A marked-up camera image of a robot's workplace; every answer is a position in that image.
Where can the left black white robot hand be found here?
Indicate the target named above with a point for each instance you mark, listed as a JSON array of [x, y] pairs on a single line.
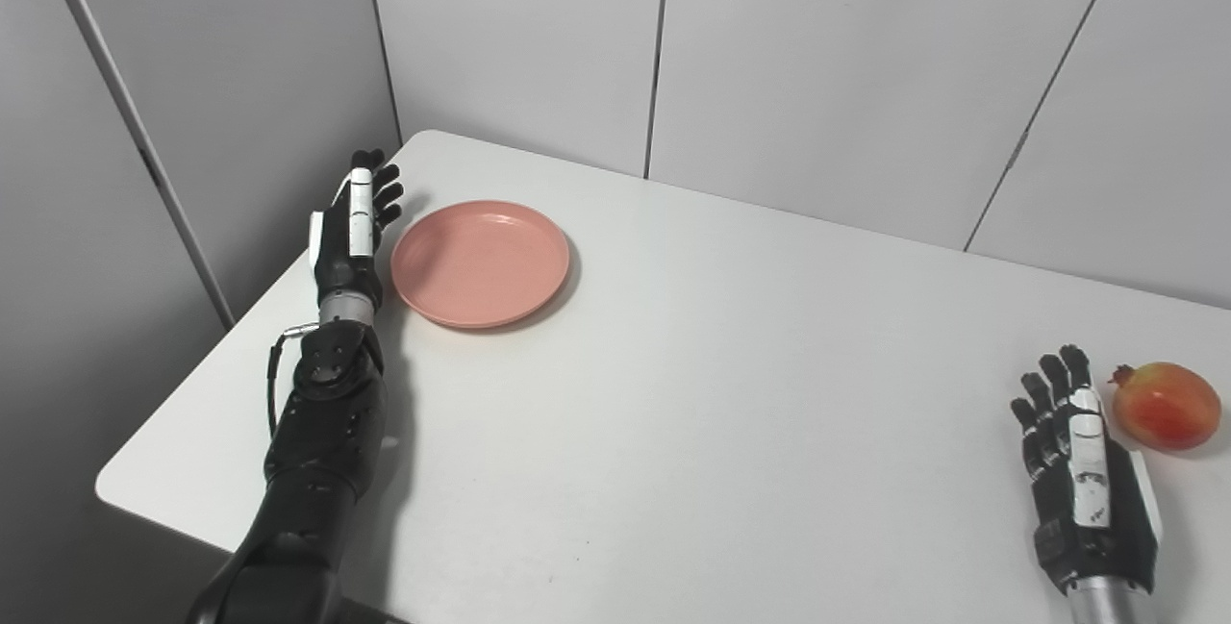
[[351, 239]]

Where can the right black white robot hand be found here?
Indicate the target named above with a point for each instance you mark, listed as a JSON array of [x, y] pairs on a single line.
[[1082, 489]]

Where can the red yellow pomegranate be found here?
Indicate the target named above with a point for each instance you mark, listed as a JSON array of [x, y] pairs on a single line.
[[1166, 406]]

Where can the pink round plate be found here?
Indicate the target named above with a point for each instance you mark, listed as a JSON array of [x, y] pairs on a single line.
[[480, 263]]

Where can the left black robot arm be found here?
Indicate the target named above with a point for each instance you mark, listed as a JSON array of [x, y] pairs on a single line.
[[308, 470]]

